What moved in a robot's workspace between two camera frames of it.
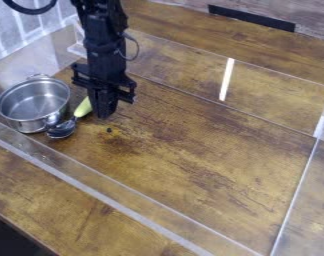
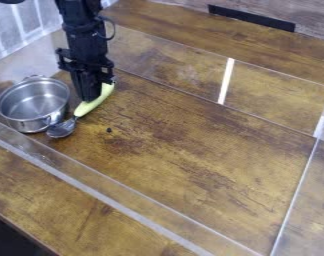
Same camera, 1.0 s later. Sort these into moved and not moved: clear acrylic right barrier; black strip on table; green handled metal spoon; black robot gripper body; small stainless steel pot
Moved: black robot gripper body
Not moved: black strip on table; small stainless steel pot; green handled metal spoon; clear acrylic right barrier
